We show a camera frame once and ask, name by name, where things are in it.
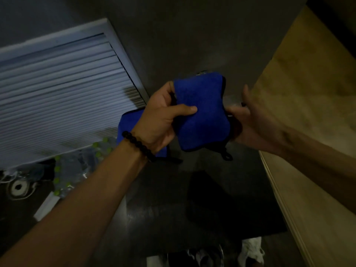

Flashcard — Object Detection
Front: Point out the dark shoe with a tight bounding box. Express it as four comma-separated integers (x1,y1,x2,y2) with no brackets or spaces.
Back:
167,244,224,267

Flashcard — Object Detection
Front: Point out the person's white shoe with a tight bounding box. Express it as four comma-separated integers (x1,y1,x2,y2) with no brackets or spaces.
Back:
237,237,265,267

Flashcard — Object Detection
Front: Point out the black beaded bracelet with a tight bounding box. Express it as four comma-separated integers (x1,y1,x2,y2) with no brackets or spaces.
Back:
121,131,157,163

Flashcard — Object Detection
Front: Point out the person's left hand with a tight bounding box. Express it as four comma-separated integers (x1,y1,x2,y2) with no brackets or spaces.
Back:
131,81,198,155

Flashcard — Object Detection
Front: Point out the white sneaker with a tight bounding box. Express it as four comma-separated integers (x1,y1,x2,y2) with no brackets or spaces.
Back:
0,169,38,201

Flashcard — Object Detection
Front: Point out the white flat board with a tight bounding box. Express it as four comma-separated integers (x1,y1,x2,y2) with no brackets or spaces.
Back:
33,191,61,222

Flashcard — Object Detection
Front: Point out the person's left forearm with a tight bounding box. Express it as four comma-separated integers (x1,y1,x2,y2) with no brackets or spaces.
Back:
0,139,148,267

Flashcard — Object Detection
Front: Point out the blue pot holder black trim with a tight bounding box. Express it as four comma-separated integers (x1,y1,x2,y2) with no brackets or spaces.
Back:
170,71,233,161
116,108,183,164

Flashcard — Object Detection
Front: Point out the person's right hand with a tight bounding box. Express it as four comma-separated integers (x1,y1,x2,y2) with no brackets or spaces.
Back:
226,85,290,155

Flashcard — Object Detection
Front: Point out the white louvered door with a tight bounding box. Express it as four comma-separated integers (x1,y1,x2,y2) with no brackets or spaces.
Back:
0,18,151,170

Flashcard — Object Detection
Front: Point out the person's right forearm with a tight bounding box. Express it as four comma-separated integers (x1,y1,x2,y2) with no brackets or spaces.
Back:
279,128,356,216

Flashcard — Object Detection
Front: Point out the pack of green-capped water bottles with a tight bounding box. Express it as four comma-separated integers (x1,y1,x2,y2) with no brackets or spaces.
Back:
52,136,118,198

